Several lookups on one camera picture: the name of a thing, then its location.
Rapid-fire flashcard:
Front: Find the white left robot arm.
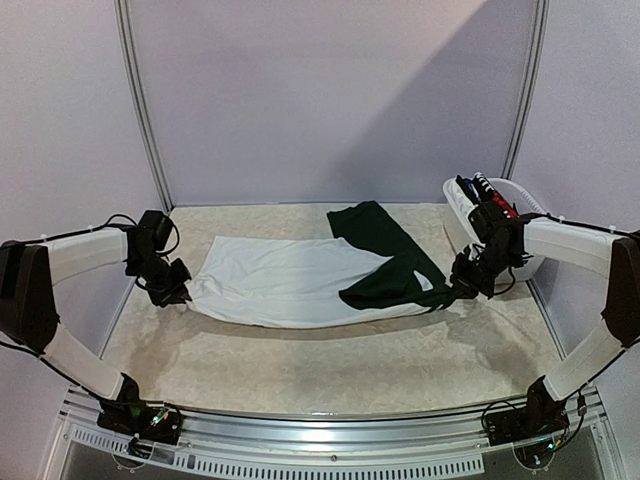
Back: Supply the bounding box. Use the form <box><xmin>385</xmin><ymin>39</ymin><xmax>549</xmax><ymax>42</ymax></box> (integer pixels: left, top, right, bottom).
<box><xmin>1</xmin><ymin>221</ymin><xmax>189</xmax><ymax>434</ymax></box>

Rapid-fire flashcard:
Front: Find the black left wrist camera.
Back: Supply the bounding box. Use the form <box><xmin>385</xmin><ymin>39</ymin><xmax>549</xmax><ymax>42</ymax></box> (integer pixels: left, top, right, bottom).
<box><xmin>138</xmin><ymin>210</ymin><xmax>174</xmax><ymax>251</ymax></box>

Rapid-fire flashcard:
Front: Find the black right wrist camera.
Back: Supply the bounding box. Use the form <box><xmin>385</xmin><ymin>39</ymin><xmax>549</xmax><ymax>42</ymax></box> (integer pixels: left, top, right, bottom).
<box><xmin>468</xmin><ymin>202</ymin><xmax>513</xmax><ymax>246</ymax></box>

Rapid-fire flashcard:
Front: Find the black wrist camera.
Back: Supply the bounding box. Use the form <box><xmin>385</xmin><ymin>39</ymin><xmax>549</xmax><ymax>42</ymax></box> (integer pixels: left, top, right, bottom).
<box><xmin>468</xmin><ymin>202</ymin><xmax>513</xmax><ymax>246</ymax></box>
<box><xmin>138</xmin><ymin>210</ymin><xmax>174</xmax><ymax>251</ymax></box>

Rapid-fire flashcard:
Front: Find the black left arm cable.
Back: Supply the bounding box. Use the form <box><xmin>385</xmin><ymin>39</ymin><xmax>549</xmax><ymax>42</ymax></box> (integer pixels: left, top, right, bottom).
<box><xmin>107</xmin><ymin>213</ymin><xmax>181</xmax><ymax>261</ymax></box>

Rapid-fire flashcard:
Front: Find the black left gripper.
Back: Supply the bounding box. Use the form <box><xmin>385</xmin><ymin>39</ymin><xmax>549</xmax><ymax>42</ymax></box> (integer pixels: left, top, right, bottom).
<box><xmin>127</xmin><ymin>252</ymin><xmax>190</xmax><ymax>307</ymax></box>

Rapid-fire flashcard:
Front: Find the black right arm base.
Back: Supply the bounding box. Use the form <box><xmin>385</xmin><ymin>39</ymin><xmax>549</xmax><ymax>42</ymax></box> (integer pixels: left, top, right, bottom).
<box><xmin>481</xmin><ymin>376</ymin><xmax>586</xmax><ymax>446</ymax></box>

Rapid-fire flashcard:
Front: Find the left aluminium frame post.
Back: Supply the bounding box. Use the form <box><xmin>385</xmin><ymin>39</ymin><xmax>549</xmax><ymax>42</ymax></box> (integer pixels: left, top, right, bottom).
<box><xmin>114</xmin><ymin>0</ymin><xmax>174</xmax><ymax>212</ymax></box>

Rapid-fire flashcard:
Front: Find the white and green t-shirt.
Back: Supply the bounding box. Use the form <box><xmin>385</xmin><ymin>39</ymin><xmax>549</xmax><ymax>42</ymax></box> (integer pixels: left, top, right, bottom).
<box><xmin>187</xmin><ymin>201</ymin><xmax>455</xmax><ymax>329</ymax></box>

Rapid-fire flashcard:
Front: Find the dark patterned clothes pile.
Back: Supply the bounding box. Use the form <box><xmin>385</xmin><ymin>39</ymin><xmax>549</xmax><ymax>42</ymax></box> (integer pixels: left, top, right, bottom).
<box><xmin>455</xmin><ymin>172</ymin><xmax>519</xmax><ymax>218</ymax></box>

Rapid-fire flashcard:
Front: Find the aluminium front rail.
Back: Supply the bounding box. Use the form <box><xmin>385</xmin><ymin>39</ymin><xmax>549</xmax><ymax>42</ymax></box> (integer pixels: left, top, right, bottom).
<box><xmin>45</xmin><ymin>388</ymin><xmax>625</xmax><ymax>479</ymax></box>

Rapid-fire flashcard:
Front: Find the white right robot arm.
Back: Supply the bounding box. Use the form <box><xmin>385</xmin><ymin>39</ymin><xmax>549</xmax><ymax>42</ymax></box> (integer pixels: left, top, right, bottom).
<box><xmin>475</xmin><ymin>218</ymin><xmax>620</xmax><ymax>394</ymax></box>

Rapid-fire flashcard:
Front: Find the aluminium frame post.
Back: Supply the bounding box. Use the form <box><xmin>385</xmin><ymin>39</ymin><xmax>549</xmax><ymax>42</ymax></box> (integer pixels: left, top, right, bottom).
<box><xmin>501</xmin><ymin>0</ymin><xmax>549</xmax><ymax>179</ymax></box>
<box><xmin>114</xmin><ymin>0</ymin><xmax>174</xmax><ymax>212</ymax></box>

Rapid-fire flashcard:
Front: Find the right aluminium frame post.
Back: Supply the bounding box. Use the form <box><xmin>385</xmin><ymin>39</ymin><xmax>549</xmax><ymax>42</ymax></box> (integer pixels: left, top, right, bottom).
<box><xmin>501</xmin><ymin>0</ymin><xmax>549</xmax><ymax>179</ymax></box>

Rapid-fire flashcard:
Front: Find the white plastic laundry basket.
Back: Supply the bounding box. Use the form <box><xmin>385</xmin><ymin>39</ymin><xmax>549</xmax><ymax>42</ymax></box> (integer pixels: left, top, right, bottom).
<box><xmin>443</xmin><ymin>174</ymin><xmax>544</xmax><ymax>297</ymax></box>

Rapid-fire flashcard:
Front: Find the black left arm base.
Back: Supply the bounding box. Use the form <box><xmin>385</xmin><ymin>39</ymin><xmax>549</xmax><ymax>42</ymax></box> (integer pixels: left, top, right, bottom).
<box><xmin>97</xmin><ymin>374</ymin><xmax>184</xmax><ymax>445</ymax></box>

